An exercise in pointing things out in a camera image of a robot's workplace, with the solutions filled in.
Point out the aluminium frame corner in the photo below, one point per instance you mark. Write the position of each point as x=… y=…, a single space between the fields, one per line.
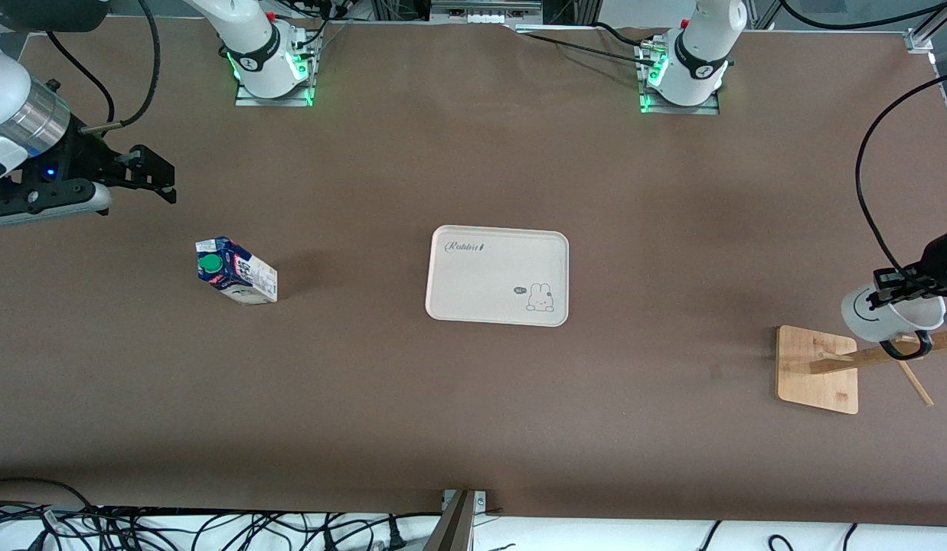
x=940 y=46

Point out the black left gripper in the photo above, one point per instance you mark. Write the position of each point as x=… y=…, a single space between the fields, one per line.
x=941 y=261

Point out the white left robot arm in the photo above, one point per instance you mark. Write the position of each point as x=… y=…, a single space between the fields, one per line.
x=695 y=46

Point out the metal table edge bracket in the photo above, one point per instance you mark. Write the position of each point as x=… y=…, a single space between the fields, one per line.
x=462 y=520

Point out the white rabbit print tray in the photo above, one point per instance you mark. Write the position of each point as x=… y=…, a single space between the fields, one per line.
x=496 y=279

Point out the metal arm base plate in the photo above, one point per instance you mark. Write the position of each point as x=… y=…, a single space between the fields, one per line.
x=680 y=109
x=274 y=99

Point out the wooden cup rack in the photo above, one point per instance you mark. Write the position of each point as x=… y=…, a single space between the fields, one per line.
x=818 y=375

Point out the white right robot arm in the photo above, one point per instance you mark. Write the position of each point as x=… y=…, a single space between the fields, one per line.
x=259 y=46

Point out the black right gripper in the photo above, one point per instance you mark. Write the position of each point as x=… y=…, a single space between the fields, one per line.
x=85 y=155

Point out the blue white milk carton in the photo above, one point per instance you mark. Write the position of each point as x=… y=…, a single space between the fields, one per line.
x=240 y=277

